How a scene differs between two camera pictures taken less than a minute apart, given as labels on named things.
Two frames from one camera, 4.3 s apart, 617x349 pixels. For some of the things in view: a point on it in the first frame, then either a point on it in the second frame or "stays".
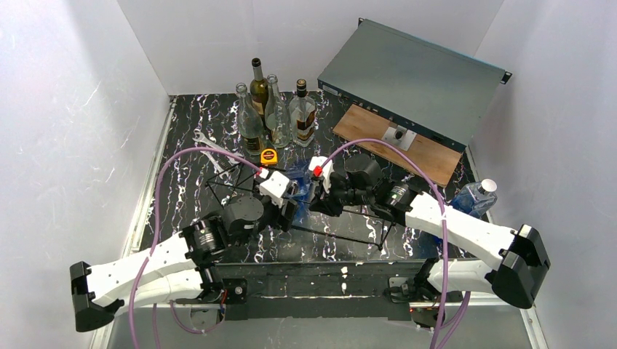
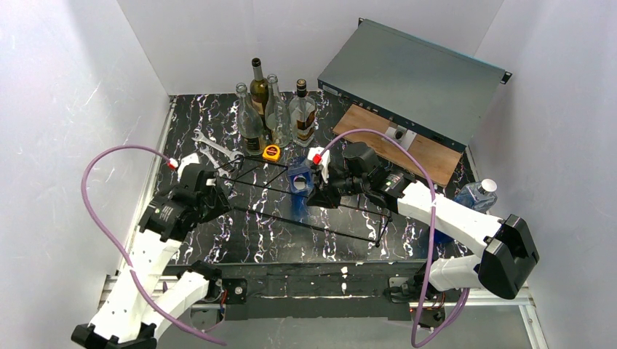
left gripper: (287, 211) -> (212, 196)
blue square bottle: (301, 175) stays
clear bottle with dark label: (250, 126) stays
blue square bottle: (476, 198) stays
